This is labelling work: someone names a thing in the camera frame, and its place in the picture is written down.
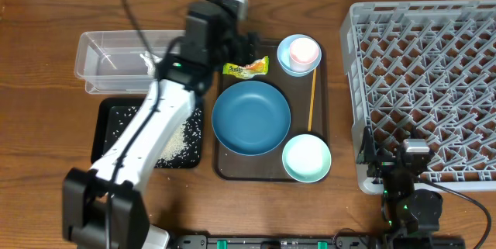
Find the white napkin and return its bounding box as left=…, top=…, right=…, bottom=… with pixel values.
left=140, top=51, right=161, bottom=78

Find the dark blue plate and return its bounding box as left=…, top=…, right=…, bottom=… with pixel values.
left=212, top=81, right=291, bottom=156

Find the pile of white rice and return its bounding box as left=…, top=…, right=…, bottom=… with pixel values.
left=112, top=105, right=203, bottom=164

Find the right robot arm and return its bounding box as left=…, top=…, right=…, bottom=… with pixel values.
left=356, top=126, right=443, bottom=248

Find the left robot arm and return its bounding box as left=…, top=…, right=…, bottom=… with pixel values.
left=62, top=0, right=257, bottom=248

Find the grey dishwasher rack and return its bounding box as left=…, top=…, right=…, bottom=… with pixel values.
left=340, top=0, right=495, bottom=192

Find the yellow green snack wrapper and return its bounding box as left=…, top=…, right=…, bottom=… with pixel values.
left=222, top=56, right=270, bottom=80

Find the mint green bowl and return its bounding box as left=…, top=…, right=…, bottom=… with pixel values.
left=281, top=134, right=332, bottom=183

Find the light blue small bowl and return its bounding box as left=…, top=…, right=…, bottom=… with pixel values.
left=277, top=34, right=322, bottom=77

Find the wooden chopstick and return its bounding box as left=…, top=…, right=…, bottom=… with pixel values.
left=307, top=69, right=317, bottom=132

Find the white pink cup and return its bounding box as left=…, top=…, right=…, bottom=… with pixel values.
left=289, top=37, right=319, bottom=72

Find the clear plastic bin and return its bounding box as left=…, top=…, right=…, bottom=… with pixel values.
left=74, top=30, right=184, bottom=95

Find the black plastic tray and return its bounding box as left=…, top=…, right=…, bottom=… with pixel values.
left=91, top=97, right=204, bottom=163

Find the brown serving tray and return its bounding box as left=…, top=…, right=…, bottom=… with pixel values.
left=213, top=40, right=329, bottom=182

